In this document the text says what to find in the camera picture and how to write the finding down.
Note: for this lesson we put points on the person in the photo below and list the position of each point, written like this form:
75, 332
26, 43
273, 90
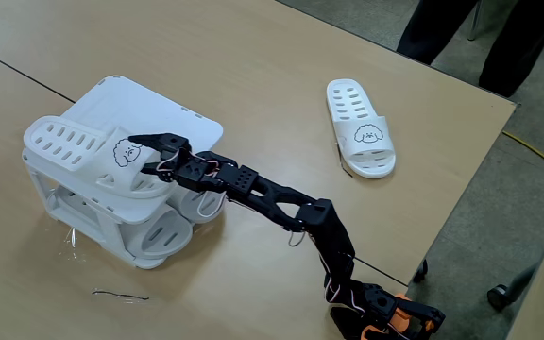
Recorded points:
432, 28

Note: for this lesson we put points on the white two-tier shoe rack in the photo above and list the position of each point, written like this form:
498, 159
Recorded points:
158, 113

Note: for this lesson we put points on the metal chair leg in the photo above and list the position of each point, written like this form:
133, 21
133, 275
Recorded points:
475, 21

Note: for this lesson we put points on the white dog slipper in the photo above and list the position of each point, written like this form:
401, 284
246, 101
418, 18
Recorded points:
362, 141
92, 160

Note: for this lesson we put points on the grey bear slipper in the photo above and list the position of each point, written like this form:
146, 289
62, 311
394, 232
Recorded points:
206, 208
158, 233

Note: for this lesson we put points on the black table caster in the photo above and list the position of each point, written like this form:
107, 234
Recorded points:
420, 271

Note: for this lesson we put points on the black chair caster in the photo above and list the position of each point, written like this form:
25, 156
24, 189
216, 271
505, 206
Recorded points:
498, 297

